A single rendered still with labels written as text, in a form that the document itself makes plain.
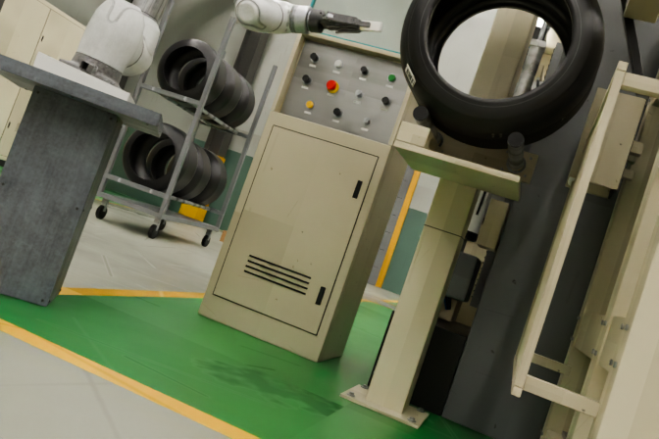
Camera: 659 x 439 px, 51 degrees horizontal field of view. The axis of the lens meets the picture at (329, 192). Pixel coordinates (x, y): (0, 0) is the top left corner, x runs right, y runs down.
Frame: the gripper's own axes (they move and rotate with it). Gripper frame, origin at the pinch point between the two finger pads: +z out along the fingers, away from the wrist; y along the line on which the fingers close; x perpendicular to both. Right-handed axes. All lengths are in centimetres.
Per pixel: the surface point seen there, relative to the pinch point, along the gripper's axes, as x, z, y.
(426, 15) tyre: -0.3, 19.1, -12.3
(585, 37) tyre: 2, 64, -12
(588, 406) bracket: 93, 74, -58
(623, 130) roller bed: 18, 80, 21
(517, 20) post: -18, 42, 28
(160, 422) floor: 115, -7, -69
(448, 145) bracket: 29.0, 27.4, 25.4
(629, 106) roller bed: 10, 81, 21
